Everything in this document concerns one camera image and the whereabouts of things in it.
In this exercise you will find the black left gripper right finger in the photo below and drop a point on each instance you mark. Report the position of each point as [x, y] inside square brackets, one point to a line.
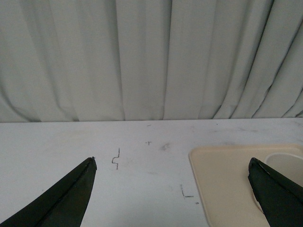
[280, 198]

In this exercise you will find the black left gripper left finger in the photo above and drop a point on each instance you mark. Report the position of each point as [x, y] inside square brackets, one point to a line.
[62, 205]

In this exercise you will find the cream ceramic mug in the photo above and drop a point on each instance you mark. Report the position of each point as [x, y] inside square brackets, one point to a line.
[289, 165]

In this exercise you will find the beige rectangular plastic tray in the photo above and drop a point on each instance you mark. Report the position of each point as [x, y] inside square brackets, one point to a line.
[221, 174]

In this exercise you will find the white pleated curtain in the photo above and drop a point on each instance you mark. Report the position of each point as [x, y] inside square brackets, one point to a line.
[123, 60]

